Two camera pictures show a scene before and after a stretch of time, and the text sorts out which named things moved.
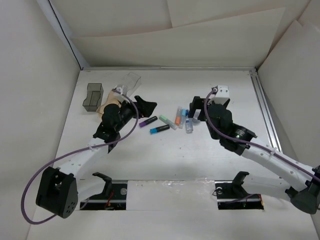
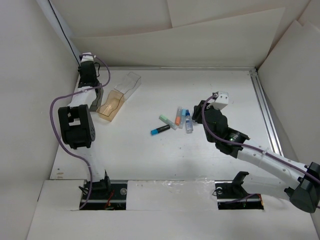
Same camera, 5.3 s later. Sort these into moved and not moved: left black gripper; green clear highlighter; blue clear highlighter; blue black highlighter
Moved: left black gripper
Not moved: blue clear highlighter; green clear highlighter; blue black highlighter
